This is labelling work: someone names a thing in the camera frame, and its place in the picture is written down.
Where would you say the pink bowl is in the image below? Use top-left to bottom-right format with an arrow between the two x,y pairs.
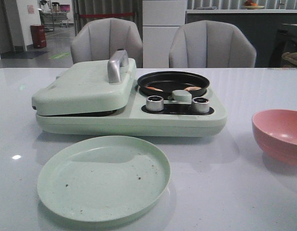
252,109 -> 297,166

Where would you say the black round frying pan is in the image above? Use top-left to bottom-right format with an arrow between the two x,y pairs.
137,71 -> 210,99

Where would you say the white cabinet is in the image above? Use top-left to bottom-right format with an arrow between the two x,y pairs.
142,0 -> 186,68

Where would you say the left grey upholstered chair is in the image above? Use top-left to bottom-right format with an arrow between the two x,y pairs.
71,18 -> 143,68

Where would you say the fruit bowl on counter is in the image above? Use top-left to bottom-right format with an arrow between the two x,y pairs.
242,0 -> 265,10

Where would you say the grey upholstered chair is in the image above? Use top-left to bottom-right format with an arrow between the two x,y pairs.
71,18 -> 143,68
168,20 -> 257,68

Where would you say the left silver control knob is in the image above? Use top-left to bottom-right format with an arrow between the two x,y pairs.
145,95 -> 164,112

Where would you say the mint green breakfast maker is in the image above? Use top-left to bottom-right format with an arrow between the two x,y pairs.
35,81 -> 228,138

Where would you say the silver control knob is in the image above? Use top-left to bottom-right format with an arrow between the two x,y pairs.
191,97 -> 210,114
145,95 -> 164,112

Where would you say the right silver control knob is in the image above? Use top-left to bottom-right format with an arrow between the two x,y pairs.
191,97 -> 210,114

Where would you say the red trash bin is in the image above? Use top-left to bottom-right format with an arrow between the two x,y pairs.
30,25 -> 47,49

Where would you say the mint green hinged lid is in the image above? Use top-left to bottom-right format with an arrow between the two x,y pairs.
32,50 -> 137,116

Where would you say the orange shrimp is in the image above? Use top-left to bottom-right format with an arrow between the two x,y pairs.
146,87 -> 163,92
183,86 -> 201,92

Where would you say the mint green round plate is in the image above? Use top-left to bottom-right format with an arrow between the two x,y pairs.
37,136 -> 171,223

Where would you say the red barrier tape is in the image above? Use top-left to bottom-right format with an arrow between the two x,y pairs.
79,12 -> 135,18

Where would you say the right grey upholstered chair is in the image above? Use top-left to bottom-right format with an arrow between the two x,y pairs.
168,20 -> 257,68

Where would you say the dark grey counter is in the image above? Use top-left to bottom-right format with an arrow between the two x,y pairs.
186,9 -> 297,67

